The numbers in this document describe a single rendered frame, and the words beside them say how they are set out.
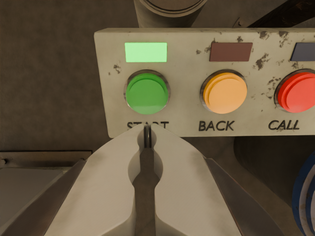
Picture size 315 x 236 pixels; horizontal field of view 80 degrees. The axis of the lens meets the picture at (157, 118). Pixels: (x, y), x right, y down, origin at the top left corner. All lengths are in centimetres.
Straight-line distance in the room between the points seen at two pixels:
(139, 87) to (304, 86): 15
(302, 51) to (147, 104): 15
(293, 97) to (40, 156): 88
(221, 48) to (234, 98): 5
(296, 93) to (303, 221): 40
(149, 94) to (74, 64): 69
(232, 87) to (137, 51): 9
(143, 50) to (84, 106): 68
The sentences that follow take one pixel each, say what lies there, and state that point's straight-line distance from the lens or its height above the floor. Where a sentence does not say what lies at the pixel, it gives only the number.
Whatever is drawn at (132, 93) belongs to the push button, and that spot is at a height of 61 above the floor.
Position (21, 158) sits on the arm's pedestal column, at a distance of 98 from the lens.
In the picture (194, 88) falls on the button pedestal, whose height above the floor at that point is 60.
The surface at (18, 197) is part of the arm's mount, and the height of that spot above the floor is 30.
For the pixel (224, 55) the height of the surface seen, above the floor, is 61.
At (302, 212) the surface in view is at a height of 42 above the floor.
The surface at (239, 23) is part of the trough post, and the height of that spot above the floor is 2.
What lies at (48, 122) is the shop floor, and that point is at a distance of 91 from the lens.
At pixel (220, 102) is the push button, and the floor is 61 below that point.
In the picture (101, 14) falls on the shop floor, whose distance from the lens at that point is 86.
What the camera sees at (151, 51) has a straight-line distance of 18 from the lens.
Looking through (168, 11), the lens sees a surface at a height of 52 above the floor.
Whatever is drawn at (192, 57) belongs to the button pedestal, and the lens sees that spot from 18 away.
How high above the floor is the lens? 79
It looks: 81 degrees down
